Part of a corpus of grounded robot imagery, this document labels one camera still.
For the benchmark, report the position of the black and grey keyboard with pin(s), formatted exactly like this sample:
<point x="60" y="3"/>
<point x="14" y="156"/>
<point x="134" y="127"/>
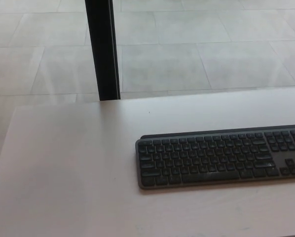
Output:
<point x="211" y="160"/>

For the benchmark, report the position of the black window frame post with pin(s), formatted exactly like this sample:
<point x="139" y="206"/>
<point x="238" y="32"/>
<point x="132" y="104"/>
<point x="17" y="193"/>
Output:
<point x="101" y="49"/>

